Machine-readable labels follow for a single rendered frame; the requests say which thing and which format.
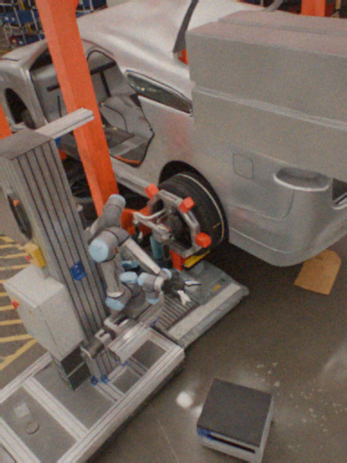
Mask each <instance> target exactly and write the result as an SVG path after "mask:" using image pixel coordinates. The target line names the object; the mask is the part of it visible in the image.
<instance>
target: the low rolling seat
mask: <svg viewBox="0 0 347 463"><path fill-rule="evenodd" d="M273 407H274V397H273V396H272V394H271V393H268V392H262V391H258V390H255V389H251V388H247V387H244V385H240V384H236V383H230V382H227V381H223V380H220V379H216V378H214V379H212V381H211V385H210V389H209V391H208V393H207V396H206V398H205V402H204V404H203V406H202V412H201V414H200V417H198V419H197V422H196V427H195V429H196V434H197V439H199V444H200V445H201V444H202V445H203V446H205V447H207V448H212V449H216V450H219V451H220V452H223V453H226V454H229V455H231V456H234V457H237V458H242V459H245V460H246V461H248V462H251V463H261V460H262V456H263V452H264V447H265V444H266V441H267V434H268V430H269V426H272V425H273V424H274V420H273V419H272V418H273Z"/></svg>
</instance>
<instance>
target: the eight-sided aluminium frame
mask: <svg viewBox="0 0 347 463"><path fill-rule="evenodd" d="M159 199H161V200H165V201H166V202H168V203H170V204H172V205H173V206H174V207H176V208H177V210H178V211H179V212H180V214H181V215H182V217H183V218H184V220H185V222H186V223H187V225H188V226H190V228H191V233H192V248H191V249H189V250H187V249H185V248H184V247H183V246H182V245H180V244H178V243H177V242H174V241H171V242H169V243H168V249H170V250H172V251H173V252H176V253H178V254H179V255H181V256H182V257H184V258H186V257H187V256H190V255H192V254H193V253H194V252H196V251H198V250H199V249H201V248H202V247H201V246H200V245H198V244H196V242H195V237H196V236H197V235H198V234H200V226H199V223H198V222H197V221H196V219H195V217H194V216H193V214H192V212H191V211H188V212H187V213H183V212H182V211H181V209H180V208H179V206H180V203H181V202H182V200H183V199H181V198H179V197H177V196H174V195H172V194H169V193H167V192H166V191H165V190H164V189H163V190H160V192H158V193H157V194H155V196H154V197H153V198H152V199H151V200H150V201H147V205H146V206H147V209H149V213H150V215H153V214H155V213H157V209H156V202H157V201H158V200H159ZM157 221H158V216H156V217H155V218H153V219H151V222H152V223H153V224H155V225H156V222H157Z"/></svg>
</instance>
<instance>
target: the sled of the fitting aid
mask: <svg viewBox="0 0 347 463"><path fill-rule="evenodd" d="M231 283H232V279H231V277H229V276H227V274H226V273H224V277H223V278H222V279H220V280H219V281H217V282H215V283H214V284H213V285H211V286H210V287H209V289H207V290H206V291H205V292H204V293H201V294H200V293H198V292H197V291H192V289H191V288H186V287H185V285H184V290H185V294H186V295H187V296H190V297H191V298H193V299H195V300H196V301H198V303H199V304H200V305H202V306H205V305H206V304H208V303H209V301H210V300H211V299H213V298H214V297H215V296H218V295H219V294H220V293H221V292H222V291H223V290H224V289H225V288H226V287H227V286H228V285H230V284H231Z"/></svg>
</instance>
